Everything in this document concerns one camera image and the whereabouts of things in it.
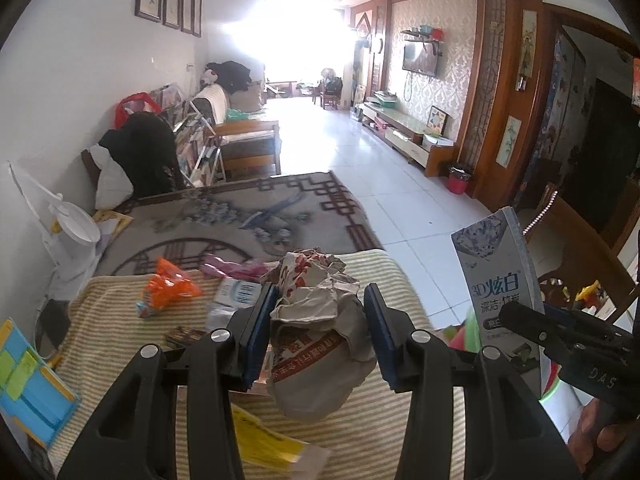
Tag metal rack with pictures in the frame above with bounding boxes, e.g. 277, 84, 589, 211
150, 82, 226, 188

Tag wall shelf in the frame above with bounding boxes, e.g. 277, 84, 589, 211
400, 25, 446, 56

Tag grey patterned blanket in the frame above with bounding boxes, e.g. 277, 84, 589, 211
95, 170, 383, 278

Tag wall television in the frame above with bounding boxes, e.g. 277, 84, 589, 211
402, 41, 440, 77

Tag wooden chair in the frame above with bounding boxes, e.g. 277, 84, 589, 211
515, 182, 640, 326

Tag pink snack packet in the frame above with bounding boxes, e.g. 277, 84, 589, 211
200, 254, 273, 282

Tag narrow flower wall picture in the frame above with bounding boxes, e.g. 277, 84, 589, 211
500, 115, 524, 167

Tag small dark box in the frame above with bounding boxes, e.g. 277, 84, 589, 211
164, 326, 206, 350

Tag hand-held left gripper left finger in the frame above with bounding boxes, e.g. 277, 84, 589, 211
57, 282, 281, 480

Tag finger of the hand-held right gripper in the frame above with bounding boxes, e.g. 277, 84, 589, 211
542, 304, 640, 346
498, 301, 626, 363

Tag white blue wrapper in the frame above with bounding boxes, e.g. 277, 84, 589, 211
205, 276, 265, 333

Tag small red bin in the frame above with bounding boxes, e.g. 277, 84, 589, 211
446, 164, 472, 196

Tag wooden armchairs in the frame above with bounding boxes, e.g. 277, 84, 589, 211
319, 74, 345, 110

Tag framed picture on cabinet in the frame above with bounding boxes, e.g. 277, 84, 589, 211
427, 105, 451, 137

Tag orange snack packet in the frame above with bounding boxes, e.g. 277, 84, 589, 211
136, 257, 203, 320

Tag yellow paper packet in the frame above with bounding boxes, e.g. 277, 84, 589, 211
230, 404, 332, 480

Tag person's right hand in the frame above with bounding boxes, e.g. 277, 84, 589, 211
567, 400, 640, 473

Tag tall narrow wall picture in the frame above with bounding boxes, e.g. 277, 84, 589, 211
517, 9, 539, 93

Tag black bag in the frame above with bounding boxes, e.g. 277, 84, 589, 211
97, 112, 178, 198

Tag black plush toy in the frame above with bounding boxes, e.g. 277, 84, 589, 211
204, 60, 251, 92

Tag white small fan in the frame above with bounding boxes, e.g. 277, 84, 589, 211
50, 201, 102, 247

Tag yellow white striped cloth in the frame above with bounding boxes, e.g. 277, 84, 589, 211
47, 249, 468, 480

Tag brown paper bag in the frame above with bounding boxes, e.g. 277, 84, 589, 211
265, 247, 378, 423

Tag long television cabinet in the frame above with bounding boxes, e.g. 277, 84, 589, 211
357, 101, 457, 177

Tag wooden sofa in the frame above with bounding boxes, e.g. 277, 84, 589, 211
192, 82, 282, 178

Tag yellow toy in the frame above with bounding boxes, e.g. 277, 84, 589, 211
574, 280, 601, 313

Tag colourful door curtain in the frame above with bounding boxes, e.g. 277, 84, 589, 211
532, 30, 588, 171

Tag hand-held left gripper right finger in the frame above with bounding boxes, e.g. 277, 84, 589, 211
363, 282, 583, 480

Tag grey white toothpaste box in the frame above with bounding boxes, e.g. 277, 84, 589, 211
451, 206, 548, 401

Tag red bag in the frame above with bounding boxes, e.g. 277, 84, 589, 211
114, 92, 162, 130

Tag yellow booklet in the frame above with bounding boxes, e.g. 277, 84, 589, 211
91, 209, 135, 248

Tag white sofa throw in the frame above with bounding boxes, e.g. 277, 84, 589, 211
195, 84, 231, 126

